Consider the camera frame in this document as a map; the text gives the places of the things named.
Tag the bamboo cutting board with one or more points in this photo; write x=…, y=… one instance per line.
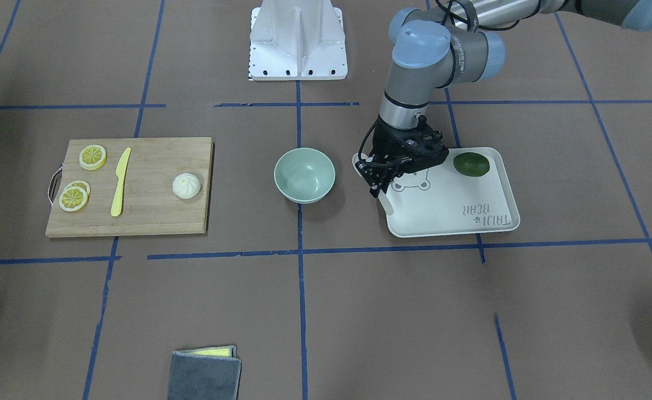
x=149, y=205

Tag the pale green bowl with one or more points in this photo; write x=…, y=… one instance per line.
x=304, y=175

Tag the yellow plastic knife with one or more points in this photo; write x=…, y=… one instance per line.
x=120, y=172

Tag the yellow sponge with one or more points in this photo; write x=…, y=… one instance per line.
x=223, y=351

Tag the green lime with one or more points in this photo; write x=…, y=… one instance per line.
x=471, y=164

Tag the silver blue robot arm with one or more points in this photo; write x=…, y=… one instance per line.
x=454, y=42

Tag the lemon slice behind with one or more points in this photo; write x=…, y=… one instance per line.
x=80, y=184

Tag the lemon slice front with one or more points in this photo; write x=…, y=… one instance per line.
x=73, y=199

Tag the white bear tray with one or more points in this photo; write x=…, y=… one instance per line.
x=440, y=201

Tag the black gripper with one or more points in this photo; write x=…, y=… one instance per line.
x=388, y=142

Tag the lemon slice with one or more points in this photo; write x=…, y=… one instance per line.
x=92, y=157
x=80, y=184
x=73, y=199

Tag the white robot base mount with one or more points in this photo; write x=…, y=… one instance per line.
x=297, y=41

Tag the lemon slice top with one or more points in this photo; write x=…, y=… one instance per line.
x=92, y=157

